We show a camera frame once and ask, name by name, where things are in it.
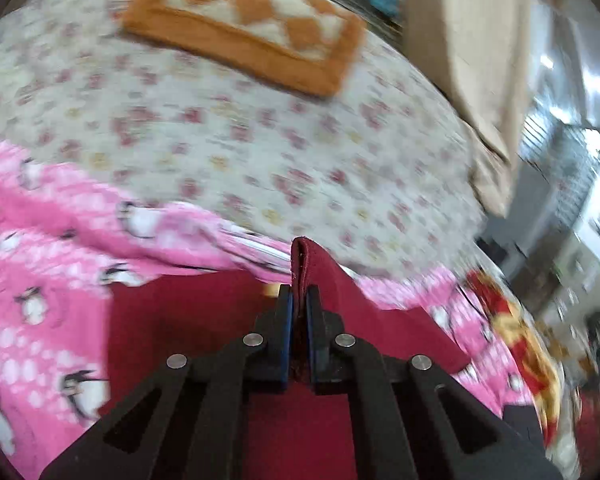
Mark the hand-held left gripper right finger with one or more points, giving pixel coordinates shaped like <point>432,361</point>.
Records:
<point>311,340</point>

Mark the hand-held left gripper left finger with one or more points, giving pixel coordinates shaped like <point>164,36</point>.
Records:
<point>286,340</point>

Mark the dark red cloth garment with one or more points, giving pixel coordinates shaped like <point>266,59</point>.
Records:
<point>180,320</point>

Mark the red and yellow printed blanket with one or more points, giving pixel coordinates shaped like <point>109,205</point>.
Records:
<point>522,340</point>

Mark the floral rose print quilt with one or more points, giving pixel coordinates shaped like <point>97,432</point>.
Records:
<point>230,135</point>

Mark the pink penguin print blanket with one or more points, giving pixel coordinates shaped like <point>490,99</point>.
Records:
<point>40,240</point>

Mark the orange checkered plush cushion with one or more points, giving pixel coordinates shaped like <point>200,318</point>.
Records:
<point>240,42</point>

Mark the beige curtain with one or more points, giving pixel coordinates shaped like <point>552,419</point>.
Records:
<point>480,35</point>

